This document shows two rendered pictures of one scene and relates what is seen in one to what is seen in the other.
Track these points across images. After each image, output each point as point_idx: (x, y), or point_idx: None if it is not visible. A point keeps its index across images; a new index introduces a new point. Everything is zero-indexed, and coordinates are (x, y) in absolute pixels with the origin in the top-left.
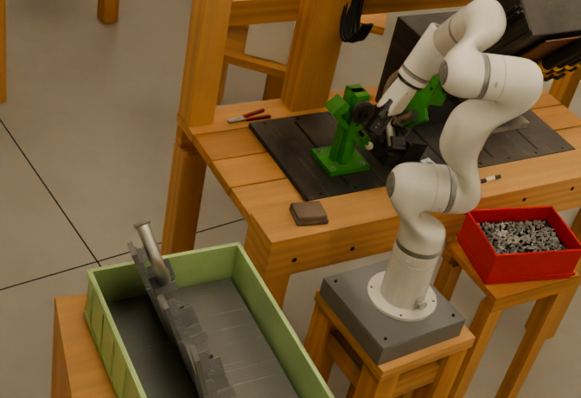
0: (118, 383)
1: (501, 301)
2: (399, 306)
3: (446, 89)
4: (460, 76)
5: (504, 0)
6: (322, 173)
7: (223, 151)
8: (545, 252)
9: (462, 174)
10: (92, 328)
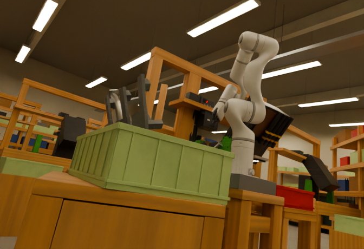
0: (82, 165)
1: (286, 210)
2: (241, 173)
3: (243, 41)
4: (247, 33)
5: None
6: None
7: None
8: (297, 189)
9: (256, 90)
10: (71, 168)
